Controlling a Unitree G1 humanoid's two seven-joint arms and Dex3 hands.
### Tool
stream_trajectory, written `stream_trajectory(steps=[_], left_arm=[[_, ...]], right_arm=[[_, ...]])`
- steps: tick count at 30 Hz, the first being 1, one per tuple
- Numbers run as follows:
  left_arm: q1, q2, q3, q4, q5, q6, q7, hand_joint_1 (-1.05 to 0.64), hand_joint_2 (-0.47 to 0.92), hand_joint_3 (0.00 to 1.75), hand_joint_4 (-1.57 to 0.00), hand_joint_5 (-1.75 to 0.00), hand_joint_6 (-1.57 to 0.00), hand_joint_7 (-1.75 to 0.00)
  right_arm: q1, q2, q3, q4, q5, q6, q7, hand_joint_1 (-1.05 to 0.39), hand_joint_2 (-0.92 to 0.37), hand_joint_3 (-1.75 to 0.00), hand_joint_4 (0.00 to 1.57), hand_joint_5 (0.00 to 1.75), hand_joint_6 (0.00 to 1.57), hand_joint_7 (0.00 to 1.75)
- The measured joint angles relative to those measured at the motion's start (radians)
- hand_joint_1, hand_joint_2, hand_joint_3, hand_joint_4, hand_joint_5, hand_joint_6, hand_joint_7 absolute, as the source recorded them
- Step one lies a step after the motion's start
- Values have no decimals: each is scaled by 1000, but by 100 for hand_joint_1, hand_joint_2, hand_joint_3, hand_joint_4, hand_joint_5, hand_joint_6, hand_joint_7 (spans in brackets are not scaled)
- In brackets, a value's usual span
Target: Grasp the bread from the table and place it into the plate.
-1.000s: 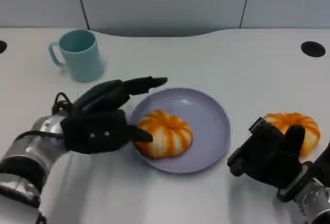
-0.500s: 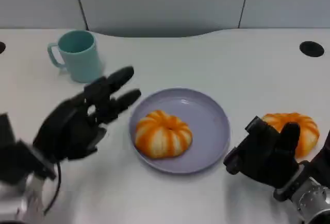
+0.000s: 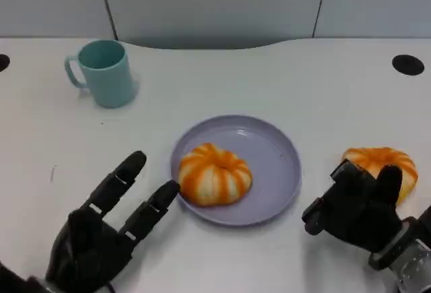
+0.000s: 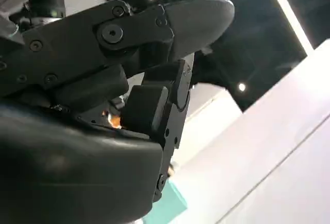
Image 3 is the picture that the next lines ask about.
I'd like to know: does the pale green mug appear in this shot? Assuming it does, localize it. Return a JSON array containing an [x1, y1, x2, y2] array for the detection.
[[64, 39, 136, 109]]

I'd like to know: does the grey partition panel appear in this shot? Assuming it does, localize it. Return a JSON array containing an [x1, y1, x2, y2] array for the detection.
[[0, 0, 118, 40], [315, 0, 431, 40], [97, 0, 329, 50]]

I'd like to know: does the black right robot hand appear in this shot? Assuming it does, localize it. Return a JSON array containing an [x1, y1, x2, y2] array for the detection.
[[301, 160, 405, 253]]

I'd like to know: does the lilac plate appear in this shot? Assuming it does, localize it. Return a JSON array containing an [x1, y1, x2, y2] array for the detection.
[[170, 114, 302, 228]]

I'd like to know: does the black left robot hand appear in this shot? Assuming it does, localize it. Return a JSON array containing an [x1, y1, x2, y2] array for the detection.
[[45, 150, 181, 290]]

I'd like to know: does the orange white toy bread roll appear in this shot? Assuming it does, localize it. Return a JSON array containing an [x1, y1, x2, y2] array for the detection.
[[341, 146, 419, 205], [177, 142, 253, 208]]

